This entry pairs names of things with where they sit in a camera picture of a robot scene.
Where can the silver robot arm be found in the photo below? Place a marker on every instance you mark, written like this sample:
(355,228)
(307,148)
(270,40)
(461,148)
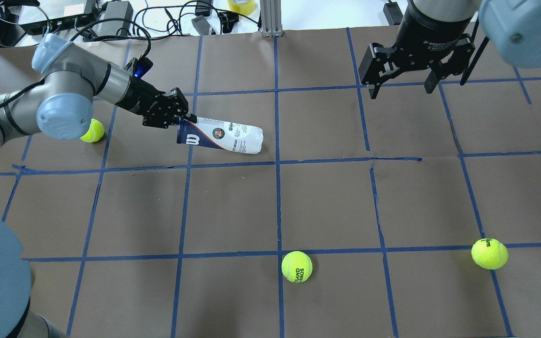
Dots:
(513,26)
(60,105)

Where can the white blue tennis ball can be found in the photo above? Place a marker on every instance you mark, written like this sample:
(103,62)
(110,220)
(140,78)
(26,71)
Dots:
(224,135)

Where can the yellow tennis ball printed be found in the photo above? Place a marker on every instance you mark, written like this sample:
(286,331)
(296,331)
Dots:
(297,267)

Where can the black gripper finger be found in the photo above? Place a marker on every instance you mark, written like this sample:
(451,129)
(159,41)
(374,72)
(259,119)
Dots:
(437,74)
(189,117)
(374,86)

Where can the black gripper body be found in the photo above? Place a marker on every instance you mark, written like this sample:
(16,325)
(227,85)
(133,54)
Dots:
(424,29)
(135,97)

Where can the yellow tape roll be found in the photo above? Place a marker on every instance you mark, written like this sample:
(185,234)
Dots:
(243,7)

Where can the black power adapter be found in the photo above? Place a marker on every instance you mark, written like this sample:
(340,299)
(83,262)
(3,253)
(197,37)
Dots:
(114,9)

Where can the yellow tennis ball middle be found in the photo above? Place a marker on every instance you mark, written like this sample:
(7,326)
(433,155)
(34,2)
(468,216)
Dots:
(95,133)

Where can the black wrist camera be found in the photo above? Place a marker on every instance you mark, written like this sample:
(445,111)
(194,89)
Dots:
(138,67)

